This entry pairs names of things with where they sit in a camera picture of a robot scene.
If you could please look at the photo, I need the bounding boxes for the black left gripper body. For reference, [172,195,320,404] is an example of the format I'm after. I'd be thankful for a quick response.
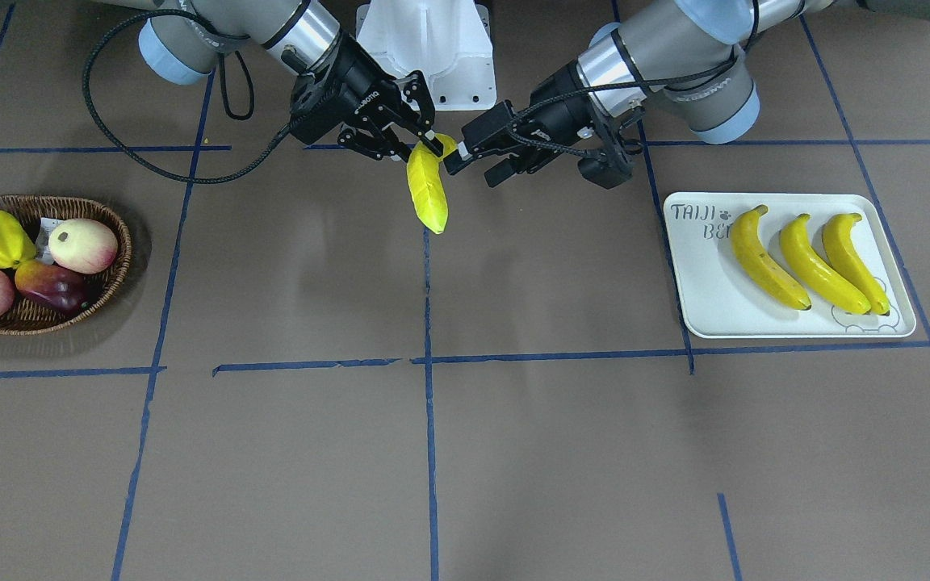
[505,63,597,175]

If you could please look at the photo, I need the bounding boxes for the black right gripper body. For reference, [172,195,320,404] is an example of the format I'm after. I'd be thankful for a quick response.
[289,32,401,144]

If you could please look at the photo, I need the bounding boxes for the yellow banana remaining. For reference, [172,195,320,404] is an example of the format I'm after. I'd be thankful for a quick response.
[406,133,458,234]

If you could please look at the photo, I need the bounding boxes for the yellow banana moved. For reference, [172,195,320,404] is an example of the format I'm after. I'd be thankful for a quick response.
[779,213,871,316]
[730,203,812,311]
[822,213,892,316]

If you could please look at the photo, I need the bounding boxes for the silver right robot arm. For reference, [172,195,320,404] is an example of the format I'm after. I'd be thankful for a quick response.
[139,1,451,161]

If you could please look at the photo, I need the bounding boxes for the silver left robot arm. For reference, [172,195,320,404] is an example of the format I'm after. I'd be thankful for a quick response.
[444,1,829,189]

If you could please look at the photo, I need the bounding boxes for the brown wicker fruit basket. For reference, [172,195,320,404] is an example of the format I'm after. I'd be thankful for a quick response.
[0,195,133,336]

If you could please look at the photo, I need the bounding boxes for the white bear serving tray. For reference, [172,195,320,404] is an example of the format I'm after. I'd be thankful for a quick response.
[664,191,918,339]

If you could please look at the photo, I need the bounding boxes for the dark red apple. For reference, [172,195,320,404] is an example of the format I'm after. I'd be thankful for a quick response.
[14,260,95,317]

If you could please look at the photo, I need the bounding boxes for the yellow star fruit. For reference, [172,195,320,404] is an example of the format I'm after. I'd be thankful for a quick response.
[0,210,37,270]

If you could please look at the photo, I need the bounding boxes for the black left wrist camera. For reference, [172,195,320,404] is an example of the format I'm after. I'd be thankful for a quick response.
[578,104,643,189]

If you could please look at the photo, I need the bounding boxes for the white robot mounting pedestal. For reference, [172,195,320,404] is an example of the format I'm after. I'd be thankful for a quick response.
[355,1,497,111]

